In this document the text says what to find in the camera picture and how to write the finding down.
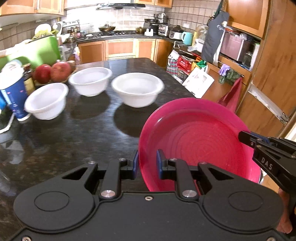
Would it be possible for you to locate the magenta plastic plate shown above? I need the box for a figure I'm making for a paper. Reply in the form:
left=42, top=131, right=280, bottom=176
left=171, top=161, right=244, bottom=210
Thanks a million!
left=138, top=98, right=261, bottom=192

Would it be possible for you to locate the white ribbed bowl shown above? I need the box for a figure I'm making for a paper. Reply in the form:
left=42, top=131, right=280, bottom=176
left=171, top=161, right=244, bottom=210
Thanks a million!
left=111, top=72, right=165, bottom=108
left=68, top=67, right=112, bottom=97
left=24, top=83, right=69, bottom=121

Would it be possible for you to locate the person right hand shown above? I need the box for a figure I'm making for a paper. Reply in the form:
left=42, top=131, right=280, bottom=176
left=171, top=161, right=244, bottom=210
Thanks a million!
left=277, top=189, right=292, bottom=233

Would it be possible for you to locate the red hanging cloth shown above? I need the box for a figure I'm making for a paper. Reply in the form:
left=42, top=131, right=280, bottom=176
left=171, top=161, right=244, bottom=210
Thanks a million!
left=217, top=77, right=242, bottom=113

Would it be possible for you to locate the purple rubber glove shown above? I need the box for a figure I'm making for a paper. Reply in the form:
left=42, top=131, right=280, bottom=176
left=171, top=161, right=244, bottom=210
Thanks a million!
left=219, top=64, right=230, bottom=77

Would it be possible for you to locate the white paper shopping bag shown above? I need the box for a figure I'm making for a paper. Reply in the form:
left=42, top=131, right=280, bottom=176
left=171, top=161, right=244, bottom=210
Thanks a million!
left=182, top=68, right=214, bottom=98

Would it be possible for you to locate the red snack bag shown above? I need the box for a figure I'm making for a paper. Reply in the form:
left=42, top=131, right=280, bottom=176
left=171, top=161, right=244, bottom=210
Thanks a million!
left=177, top=55, right=193, bottom=73

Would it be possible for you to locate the dark hanging apron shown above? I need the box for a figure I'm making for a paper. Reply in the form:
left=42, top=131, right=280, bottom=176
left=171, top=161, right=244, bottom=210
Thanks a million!
left=201, top=11, right=229, bottom=64

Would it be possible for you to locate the fruit tray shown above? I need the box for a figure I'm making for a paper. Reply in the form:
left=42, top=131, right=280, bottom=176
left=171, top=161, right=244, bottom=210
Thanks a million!
left=33, top=67, right=78, bottom=88

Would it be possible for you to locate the red apple right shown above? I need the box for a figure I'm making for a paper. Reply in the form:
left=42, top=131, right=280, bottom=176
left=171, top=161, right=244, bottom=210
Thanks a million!
left=51, top=61, right=71, bottom=82

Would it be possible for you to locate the red apple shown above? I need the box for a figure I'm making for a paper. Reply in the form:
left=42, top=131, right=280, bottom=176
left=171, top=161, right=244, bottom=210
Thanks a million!
left=51, top=61, right=71, bottom=82
left=34, top=64, right=51, bottom=84

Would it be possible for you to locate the teal electric kettle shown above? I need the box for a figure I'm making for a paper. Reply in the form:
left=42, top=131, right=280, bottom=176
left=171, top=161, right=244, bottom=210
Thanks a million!
left=181, top=32, right=193, bottom=46

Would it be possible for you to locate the dark sauce jar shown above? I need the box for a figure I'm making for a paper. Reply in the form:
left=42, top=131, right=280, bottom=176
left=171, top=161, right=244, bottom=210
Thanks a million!
left=23, top=63, right=35, bottom=95

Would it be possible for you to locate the red apple left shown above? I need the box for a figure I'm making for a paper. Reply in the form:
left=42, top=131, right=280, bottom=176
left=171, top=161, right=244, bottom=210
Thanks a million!
left=34, top=64, right=51, bottom=84

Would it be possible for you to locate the blue paper coffee cup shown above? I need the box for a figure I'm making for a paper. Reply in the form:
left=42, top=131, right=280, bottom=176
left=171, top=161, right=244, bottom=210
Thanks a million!
left=1, top=68, right=31, bottom=121

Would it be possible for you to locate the green cutting board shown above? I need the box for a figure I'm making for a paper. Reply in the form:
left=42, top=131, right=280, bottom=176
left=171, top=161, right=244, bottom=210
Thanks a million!
left=1, top=36, right=61, bottom=69

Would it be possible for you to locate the black wok on stove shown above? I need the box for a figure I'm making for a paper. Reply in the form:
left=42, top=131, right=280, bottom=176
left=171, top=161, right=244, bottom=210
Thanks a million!
left=99, top=24, right=116, bottom=33

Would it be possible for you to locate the range hood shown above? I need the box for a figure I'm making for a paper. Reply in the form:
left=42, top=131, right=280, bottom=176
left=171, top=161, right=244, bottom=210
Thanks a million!
left=96, top=3, right=145, bottom=10

